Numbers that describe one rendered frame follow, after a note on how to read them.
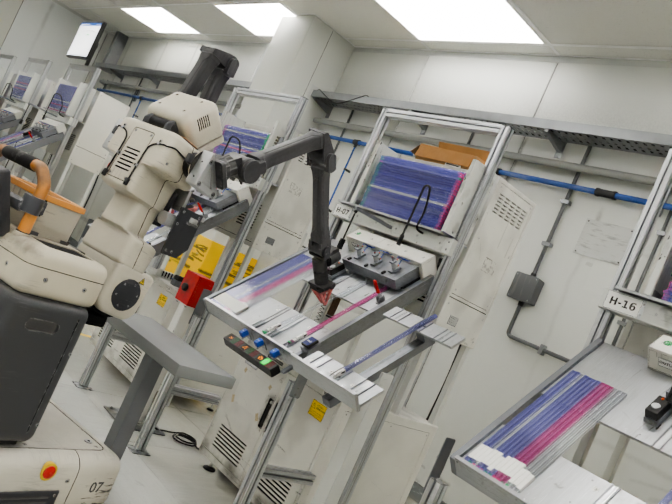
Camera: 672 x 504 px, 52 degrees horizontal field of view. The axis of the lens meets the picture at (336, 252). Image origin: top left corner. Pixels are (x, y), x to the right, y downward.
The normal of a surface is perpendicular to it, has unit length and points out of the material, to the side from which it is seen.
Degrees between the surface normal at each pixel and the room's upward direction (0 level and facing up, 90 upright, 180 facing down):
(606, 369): 44
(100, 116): 90
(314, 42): 90
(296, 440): 90
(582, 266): 90
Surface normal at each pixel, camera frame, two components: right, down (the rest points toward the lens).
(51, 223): 0.74, 0.36
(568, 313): -0.67, -0.33
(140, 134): -0.44, -0.39
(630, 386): -0.18, -0.88
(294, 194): 0.62, 0.25
